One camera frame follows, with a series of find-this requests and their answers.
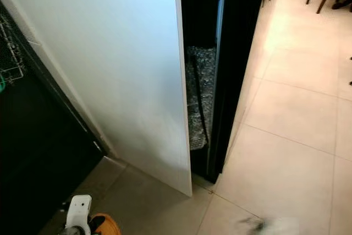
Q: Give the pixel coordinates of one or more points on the black fridge body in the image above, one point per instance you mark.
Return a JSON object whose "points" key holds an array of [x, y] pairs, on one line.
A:
{"points": [[44, 163]]}

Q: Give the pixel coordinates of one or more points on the white fridge door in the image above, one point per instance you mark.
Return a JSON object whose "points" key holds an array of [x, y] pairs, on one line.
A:
{"points": [[115, 70]]}

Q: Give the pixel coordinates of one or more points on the speckled granite counter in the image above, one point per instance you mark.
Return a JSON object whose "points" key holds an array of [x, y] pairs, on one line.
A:
{"points": [[201, 92]]}

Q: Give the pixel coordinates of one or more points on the tall black cabinet panel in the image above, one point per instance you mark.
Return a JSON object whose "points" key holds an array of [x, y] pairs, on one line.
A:
{"points": [[236, 53]]}

